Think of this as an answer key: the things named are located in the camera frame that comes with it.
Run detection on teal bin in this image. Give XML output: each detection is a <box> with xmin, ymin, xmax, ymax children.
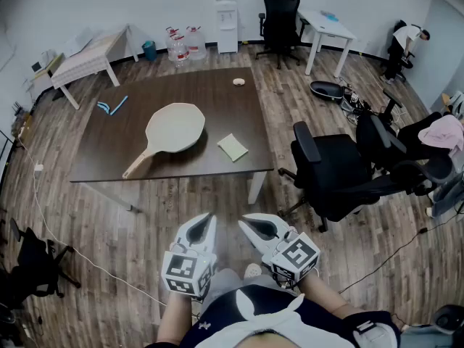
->
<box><xmin>141</xmin><ymin>40</ymin><xmax>158</xmax><ymax>62</ymax></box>

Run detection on white floor cable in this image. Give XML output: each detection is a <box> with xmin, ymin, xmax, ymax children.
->
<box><xmin>16</xmin><ymin>136</ymin><xmax>167</xmax><ymax>307</ymax></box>

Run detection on person's right forearm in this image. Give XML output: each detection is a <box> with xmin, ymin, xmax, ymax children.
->
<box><xmin>299</xmin><ymin>273</ymin><xmax>363</xmax><ymax>320</ymax></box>

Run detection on light green sponge cloth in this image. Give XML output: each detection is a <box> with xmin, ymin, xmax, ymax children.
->
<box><xmin>217</xmin><ymin>133</ymin><xmax>249</xmax><ymax>163</ymax></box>

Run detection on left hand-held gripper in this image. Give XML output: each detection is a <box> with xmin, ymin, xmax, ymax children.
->
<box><xmin>161</xmin><ymin>212</ymin><xmax>218</xmax><ymax>297</ymax></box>

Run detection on blue straight stick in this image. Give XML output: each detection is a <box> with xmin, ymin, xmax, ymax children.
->
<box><xmin>109</xmin><ymin>95</ymin><xmax>129</xmax><ymax>117</ymax></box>

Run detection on white table with checked cloth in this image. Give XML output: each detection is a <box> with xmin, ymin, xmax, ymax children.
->
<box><xmin>49</xmin><ymin>23</ymin><xmax>140</xmax><ymax>111</ymax></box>

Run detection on navy and white shirt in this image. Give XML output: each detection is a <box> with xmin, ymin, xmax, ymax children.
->
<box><xmin>144</xmin><ymin>284</ymin><xmax>402</xmax><ymax>348</ymax></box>

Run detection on grey shorts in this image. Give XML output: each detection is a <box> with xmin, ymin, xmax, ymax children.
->
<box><xmin>201</xmin><ymin>268</ymin><xmax>251</xmax><ymax>304</ymax></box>

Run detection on person's left forearm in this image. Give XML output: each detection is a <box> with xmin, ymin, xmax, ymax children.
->
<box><xmin>156</xmin><ymin>291</ymin><xmax>193</xmax><ymax>348</ymax></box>

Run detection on white desk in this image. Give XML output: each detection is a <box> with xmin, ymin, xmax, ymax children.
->
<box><xmin>297</xmin><ymin>9</ymin><xmax>358</xmax><ymax>78</ymax></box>

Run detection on black floor cable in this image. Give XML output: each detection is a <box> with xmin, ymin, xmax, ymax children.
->
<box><xmin>339</xmin><ymin>226</ymin><xmax>428</xmax><ymax>295</ymax></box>

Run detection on black oval case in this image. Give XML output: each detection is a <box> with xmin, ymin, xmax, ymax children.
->
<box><xmin>310</xmin><ymin>80</ymin><xmax>344</xmax><ymax>102</ymax></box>

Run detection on white water dispenser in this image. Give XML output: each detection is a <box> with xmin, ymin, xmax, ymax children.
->
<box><xmin>213</xmin><ymin>0</ymin><xmax>239</xmax><ymax>54</ymax></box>

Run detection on tangle of cables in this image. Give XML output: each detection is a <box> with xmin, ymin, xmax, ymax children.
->
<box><xmin>339</xmin><ymin>85</ymin><xmax>373</xmax><ymax>123</ymax></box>

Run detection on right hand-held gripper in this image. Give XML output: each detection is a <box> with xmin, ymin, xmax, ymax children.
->
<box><xmin>238</xmin><ymin>212</ymin><xmax>322</xmax><ymax>284</ymax></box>

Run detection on beige frying pan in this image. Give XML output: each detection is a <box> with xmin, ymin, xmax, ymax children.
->
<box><xmin>122</xmin><ymin>102</ymin><xmax>207</xmax><ymax>180</ymax></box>

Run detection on pink garment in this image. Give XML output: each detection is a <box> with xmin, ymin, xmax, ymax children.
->
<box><xmin>418</xmin><ymin>114</ymin><xmax>464</xmax><ymax>159</ymax></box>

